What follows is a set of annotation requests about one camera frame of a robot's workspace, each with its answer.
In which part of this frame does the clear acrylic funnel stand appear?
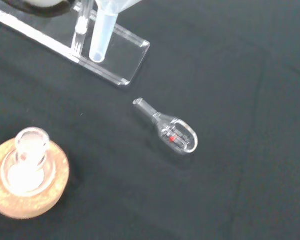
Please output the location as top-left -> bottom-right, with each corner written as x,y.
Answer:
0,0 -> 151,87

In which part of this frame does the cork ring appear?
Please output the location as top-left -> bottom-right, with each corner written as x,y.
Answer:
0,139 -> 72,220

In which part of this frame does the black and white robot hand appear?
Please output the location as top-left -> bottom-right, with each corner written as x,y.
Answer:
14,0 -> 75,20

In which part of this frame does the black bench cloth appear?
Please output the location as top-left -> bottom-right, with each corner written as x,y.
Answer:
0,0 -> 300,240

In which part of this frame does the round-bottom glass flask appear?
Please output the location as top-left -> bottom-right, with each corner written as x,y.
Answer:
0,126 -> 59,194

